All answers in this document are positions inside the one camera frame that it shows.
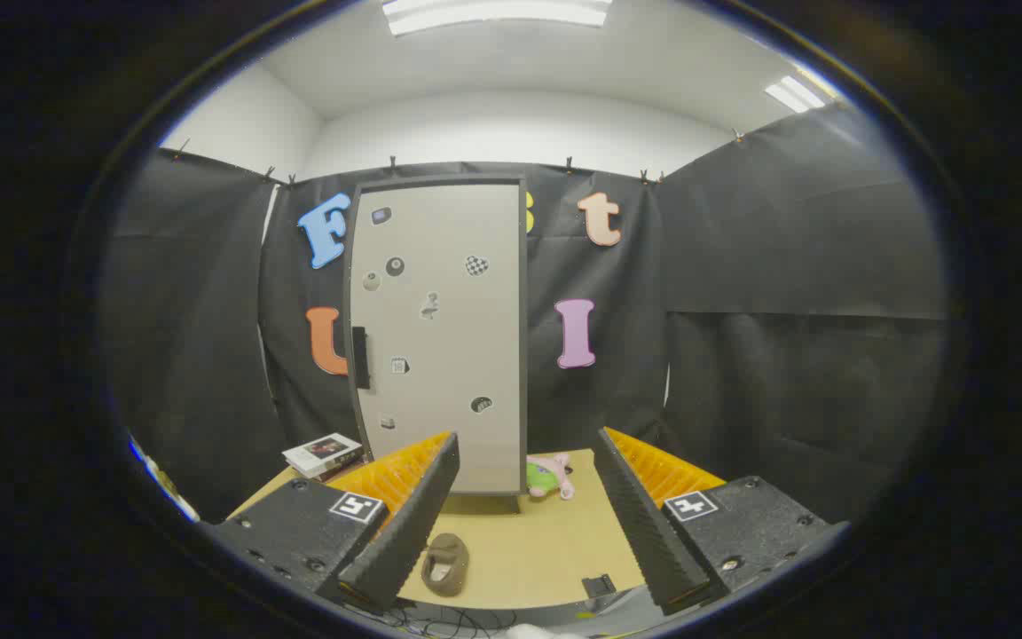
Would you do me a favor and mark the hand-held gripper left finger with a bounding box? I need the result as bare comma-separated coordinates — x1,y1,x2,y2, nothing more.
208,430,461,613

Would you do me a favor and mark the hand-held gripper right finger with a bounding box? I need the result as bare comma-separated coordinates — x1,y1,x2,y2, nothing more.
594,426,851,616

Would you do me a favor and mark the brown fuzzy shoe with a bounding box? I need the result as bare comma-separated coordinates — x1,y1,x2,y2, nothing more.
421,532,470,597

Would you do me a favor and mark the grey shoe cabinet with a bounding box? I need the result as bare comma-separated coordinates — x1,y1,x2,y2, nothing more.
345,175,530,514

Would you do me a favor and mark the pink and green plush toy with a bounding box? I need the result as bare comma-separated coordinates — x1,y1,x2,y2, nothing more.
526,453,576,501

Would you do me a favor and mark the pile of printed packets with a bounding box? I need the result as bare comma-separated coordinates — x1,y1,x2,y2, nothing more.
128,433,201,523

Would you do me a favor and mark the black backdrop cloth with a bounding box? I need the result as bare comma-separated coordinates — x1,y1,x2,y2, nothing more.
103,102,951,525

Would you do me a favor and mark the small ceiling light panel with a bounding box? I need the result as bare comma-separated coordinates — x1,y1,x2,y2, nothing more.
764,75,828,114

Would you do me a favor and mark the long ceiling light panel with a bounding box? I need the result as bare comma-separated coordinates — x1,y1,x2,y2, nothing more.
382,0,614,36

